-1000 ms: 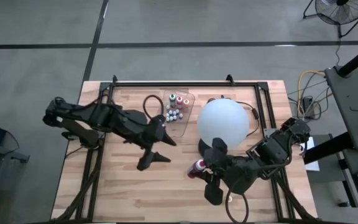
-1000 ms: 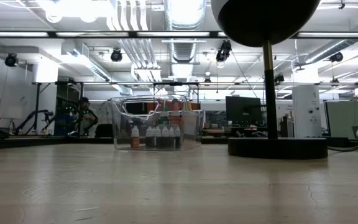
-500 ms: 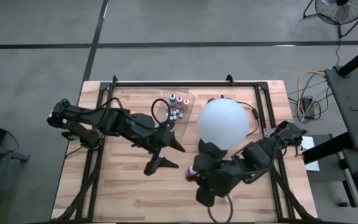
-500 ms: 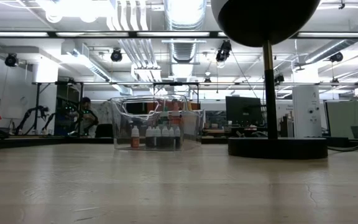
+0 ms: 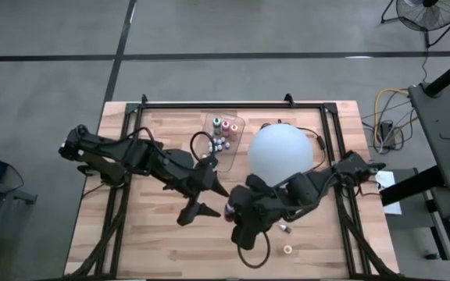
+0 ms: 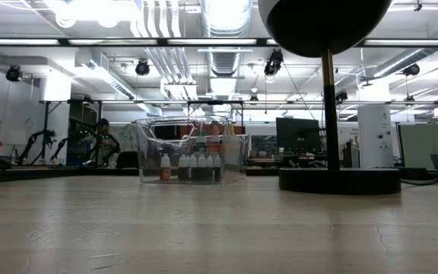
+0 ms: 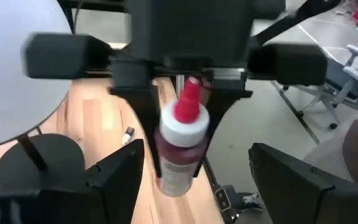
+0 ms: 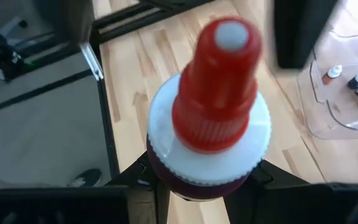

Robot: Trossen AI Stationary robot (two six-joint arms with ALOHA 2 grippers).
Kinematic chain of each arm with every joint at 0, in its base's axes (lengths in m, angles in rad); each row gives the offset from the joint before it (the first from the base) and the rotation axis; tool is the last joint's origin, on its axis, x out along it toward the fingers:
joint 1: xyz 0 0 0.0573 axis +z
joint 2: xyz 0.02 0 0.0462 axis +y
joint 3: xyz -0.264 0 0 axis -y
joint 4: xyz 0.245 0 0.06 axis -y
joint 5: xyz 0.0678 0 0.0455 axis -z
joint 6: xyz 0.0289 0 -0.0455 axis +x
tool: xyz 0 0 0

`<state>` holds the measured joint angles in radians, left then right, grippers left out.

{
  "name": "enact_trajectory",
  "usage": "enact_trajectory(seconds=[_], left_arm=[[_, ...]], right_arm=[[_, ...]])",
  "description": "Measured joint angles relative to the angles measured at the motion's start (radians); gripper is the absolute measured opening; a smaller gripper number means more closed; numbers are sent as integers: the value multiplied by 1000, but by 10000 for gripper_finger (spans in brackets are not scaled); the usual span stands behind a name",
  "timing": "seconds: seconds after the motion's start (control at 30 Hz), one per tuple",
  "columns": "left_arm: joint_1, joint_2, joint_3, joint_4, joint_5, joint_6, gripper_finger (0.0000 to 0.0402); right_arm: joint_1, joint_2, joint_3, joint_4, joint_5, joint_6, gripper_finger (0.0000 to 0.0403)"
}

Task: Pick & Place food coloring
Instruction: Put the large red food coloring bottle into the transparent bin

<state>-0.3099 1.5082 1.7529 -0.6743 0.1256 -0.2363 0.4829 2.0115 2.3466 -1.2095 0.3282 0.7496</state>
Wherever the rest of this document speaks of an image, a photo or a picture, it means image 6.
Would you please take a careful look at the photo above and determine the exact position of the green partition wall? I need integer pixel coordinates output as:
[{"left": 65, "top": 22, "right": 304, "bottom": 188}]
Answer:
[{"left": 397, "top": 122, "right": 438, "bottom": 172}]

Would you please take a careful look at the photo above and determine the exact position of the black lamp with round base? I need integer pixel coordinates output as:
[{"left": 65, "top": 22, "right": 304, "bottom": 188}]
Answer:
[{"left": 257, "top": 0, "right": 402, "bottom": 196}]

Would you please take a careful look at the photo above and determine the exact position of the clear plastic bin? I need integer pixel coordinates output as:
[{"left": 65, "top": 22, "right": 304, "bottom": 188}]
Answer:
[{"left": 134, "top": 116, "right": 250, "bottom": 186}]

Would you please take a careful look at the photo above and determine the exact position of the black office chair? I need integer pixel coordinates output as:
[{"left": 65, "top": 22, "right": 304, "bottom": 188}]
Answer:
[{"left": 115, "top": 151, "right": 140, "bottom": 170}]

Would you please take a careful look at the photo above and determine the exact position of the small red food coloring bottle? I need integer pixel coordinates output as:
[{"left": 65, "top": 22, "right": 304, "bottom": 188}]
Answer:
[{"left": 160, "top": 153, "right": 172, "bottom": 183}]

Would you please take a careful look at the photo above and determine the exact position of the person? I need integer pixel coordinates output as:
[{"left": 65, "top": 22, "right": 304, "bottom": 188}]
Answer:
[{"left": 81, "top": 118, "right": 122, "bottom": 168}]

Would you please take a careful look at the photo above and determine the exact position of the long ceiling light strip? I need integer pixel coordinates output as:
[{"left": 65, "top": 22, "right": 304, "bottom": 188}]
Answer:
[
  {"left": 0, "top": 37, "right": 260, "bottom": 47},
  {"left": 363, "top": 39, "right": 438, "bottom": 47}
]

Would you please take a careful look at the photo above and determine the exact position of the silver ceiling duct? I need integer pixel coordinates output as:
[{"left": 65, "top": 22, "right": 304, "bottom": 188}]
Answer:
[{"left": 199, "top": 0, "right": 254, "bottom": 38}]

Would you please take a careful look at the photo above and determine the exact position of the white cabinet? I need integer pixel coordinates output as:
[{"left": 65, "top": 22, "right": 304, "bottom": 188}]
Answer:
[{"left": 357, "top": 104, "right": 395, "bottom": 170}]

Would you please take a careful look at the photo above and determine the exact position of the black rack frame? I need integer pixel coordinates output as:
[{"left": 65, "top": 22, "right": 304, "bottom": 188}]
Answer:
[{"left": 38, "top": 98, "right": 104, "bottom": 167}]

